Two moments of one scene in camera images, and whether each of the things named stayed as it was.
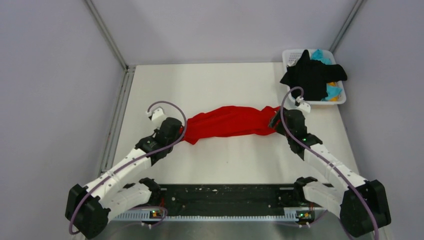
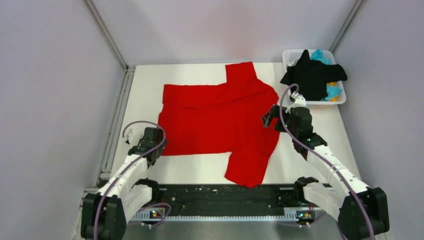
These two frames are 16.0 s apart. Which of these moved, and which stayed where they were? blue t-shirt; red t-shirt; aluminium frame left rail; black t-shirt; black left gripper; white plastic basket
Moved: black left gripper; red t-shirt
Stayed: blue t-shirt; white plastic basket; aluminium frame left rail; black t-shirt
